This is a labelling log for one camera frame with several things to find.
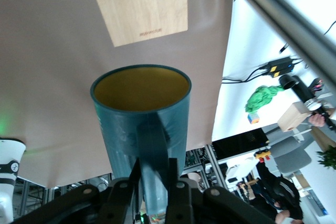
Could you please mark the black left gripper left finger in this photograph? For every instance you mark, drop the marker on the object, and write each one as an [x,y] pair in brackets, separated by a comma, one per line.
[78,203]

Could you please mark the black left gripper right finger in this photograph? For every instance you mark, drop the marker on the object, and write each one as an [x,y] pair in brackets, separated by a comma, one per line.
[210,208]

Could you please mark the dark teal cup yellow inside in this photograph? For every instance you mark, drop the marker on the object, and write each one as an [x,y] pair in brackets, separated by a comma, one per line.
[141,119]

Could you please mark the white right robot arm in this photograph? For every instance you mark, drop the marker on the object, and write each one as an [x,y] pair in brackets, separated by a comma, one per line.
[10,155]

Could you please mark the black cabinet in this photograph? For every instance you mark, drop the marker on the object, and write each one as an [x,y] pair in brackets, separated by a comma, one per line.
[236,145]

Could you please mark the person in black jacket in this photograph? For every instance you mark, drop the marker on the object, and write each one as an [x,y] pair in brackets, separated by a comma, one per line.
[283,192]

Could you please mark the grey office chair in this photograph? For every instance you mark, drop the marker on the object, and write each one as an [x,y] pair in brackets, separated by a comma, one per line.
[291,155]

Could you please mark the small colourful cube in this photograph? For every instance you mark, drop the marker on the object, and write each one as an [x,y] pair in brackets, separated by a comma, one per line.
[254,118]

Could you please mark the green cloth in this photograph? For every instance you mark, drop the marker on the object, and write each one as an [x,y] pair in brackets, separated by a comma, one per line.
[262,98]

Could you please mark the light wooden box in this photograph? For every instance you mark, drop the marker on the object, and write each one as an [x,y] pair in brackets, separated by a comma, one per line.
[292,117]

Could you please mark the green potted plant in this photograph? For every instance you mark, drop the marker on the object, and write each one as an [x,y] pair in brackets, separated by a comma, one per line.
[328,157]

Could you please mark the black tube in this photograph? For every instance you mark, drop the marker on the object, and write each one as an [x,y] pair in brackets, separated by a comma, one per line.
[296,87]

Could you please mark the brown table mat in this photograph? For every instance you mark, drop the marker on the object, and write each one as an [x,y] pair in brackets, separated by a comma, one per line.
[52,51]

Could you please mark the black power adapter yellow labels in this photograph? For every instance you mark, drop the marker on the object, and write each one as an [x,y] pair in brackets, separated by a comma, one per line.
[279,66]

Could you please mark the aluminium camera mast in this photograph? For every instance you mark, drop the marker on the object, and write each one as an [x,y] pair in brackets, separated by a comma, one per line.
[288,16]

